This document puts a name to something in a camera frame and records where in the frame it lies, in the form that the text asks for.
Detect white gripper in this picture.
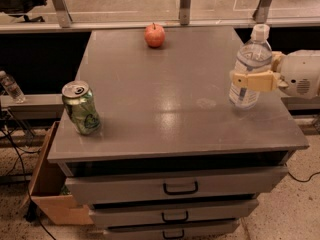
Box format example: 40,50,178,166
230,50,320,99

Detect clear plastic water bottle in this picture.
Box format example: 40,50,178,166
229,24,272,109

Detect red apple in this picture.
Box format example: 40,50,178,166
144,23,165,48

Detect small background plastic bottle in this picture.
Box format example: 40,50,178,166
0,70,25,103

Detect grey drawer cabinet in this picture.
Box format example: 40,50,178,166
46,25,310,240

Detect bottom grey drawer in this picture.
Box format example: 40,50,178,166
103,220,239,240

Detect grey drawer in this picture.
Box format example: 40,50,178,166
66,166,287,204
89,199,258,228
103,220,239,240

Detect green soda can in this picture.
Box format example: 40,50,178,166
62,80,100,135

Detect top grey drawer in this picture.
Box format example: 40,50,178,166
66,166,287,204

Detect middle grey drawer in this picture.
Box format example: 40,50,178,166
89,199,258,228

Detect brown cardboard box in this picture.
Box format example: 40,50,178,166
29,122,93,225

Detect black office chair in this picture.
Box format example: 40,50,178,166
0,0,49,23

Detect black floor cable right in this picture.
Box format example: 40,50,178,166
285,163,320,184

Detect black floor cable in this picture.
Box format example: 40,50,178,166
285,163,320,184
0,110,58,240

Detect metal window frame rail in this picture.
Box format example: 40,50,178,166
0,0,320,34

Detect black floor cable left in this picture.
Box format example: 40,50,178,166
0,110,58,240

